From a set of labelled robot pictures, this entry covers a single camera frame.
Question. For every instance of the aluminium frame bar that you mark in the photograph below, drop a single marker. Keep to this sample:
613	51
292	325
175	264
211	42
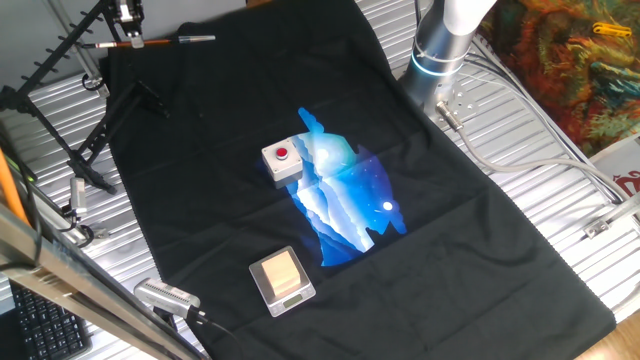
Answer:
75	280

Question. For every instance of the silver depth camera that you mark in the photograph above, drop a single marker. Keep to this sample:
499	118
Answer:
165	297

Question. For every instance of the colourful painted cloth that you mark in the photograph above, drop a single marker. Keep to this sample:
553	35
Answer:
575	80

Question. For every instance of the yellow plastic piece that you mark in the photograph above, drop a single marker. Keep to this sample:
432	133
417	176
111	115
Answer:
612	29

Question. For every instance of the black cloth with blue print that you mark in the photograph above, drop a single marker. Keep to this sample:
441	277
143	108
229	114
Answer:
450	260

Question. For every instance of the metal camera bracket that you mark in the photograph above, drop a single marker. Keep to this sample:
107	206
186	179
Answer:
77	195

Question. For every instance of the metal table bracket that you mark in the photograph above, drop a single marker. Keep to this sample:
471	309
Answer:
600	226

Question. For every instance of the black keyboard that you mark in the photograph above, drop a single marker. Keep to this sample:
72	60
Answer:
50	330

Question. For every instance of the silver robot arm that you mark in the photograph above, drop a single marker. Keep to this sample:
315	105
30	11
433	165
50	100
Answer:
440	45

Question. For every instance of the orange pole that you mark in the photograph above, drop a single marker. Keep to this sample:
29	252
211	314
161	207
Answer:
10	190

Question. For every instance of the white sign with red print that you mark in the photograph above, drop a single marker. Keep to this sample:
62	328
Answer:
622	165

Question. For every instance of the grey box with red button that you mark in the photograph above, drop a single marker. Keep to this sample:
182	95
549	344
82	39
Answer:
285	167

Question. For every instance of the brown brush with clear cap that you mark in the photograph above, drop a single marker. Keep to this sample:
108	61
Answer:
165	41

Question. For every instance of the wooden block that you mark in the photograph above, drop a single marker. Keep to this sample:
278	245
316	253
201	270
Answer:
280	272

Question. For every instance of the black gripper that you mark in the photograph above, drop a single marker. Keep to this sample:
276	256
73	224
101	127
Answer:
127	7

